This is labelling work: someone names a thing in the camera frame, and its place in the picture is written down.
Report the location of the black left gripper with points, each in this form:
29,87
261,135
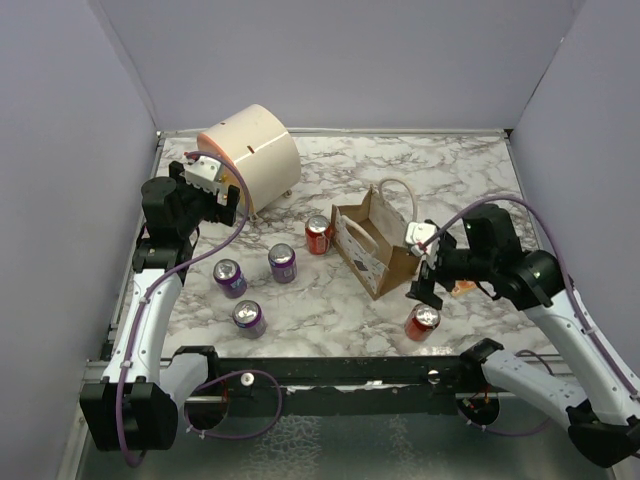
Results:
226,214

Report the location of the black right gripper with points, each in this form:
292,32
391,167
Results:
423,289

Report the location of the red cola can front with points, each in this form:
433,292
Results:
421,322

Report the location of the red cola can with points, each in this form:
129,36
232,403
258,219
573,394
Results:
318,234
421,322

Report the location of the purple fanta can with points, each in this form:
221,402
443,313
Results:
228,276
248,316
282,261

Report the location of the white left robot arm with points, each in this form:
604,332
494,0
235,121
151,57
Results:
135,405

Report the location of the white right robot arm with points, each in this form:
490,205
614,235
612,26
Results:
600,410

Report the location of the orange snack packet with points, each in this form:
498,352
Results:
462,287

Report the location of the cream cylindrical drum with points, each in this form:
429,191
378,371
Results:
261,150

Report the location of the purple fanta can front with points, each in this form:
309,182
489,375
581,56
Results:
248,316

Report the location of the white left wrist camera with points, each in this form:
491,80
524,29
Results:
203,172

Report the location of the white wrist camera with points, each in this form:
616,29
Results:
203,172
420,239

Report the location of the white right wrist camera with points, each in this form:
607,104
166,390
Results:
420,239

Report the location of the black base frame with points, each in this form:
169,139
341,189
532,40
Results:
342,386

